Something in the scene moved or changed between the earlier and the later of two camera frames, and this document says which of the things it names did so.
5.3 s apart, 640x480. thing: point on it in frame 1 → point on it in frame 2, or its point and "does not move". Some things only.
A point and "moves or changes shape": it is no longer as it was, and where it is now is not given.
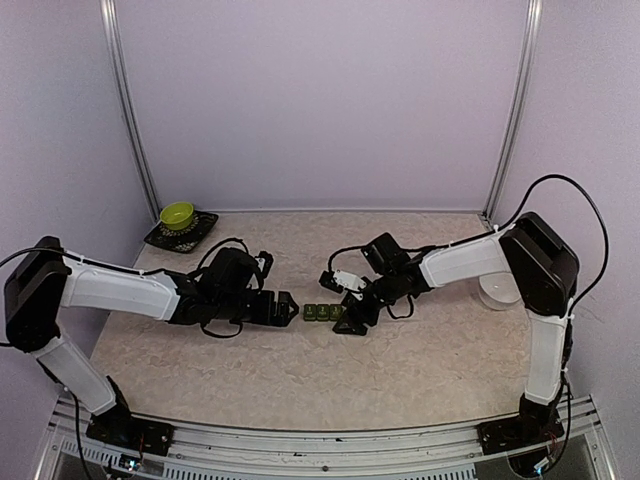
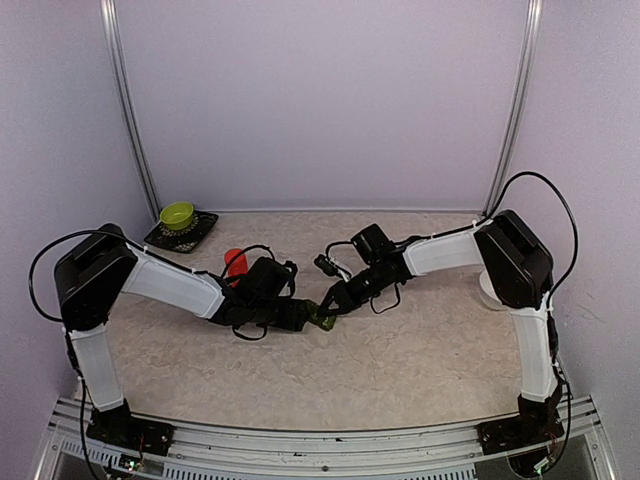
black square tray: x=183 y=240 does not move
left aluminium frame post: x=111 y=27 does not move
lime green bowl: x=177 y=216 does not move
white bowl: x=499 y=291 does not move
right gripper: x=350 y=314 → x=344 y=300
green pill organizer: x=322 y=312 moves or changes shape
